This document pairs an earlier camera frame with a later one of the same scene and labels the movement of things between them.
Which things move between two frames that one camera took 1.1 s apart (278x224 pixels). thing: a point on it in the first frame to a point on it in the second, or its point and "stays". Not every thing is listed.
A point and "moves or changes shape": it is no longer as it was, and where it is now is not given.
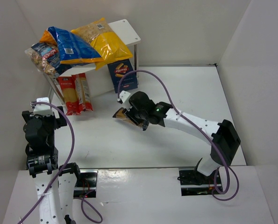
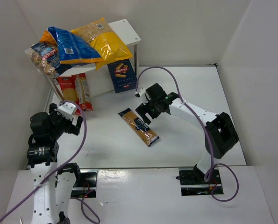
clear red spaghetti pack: x=83 y=92 stays
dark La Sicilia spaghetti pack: x=119 y=115 moves or changes shape
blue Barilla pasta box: x=117 y=70 stays
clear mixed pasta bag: x=46 y=57 stays
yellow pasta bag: x=102 y=38 stays
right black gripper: x=133 y=115 to x=149 y=108
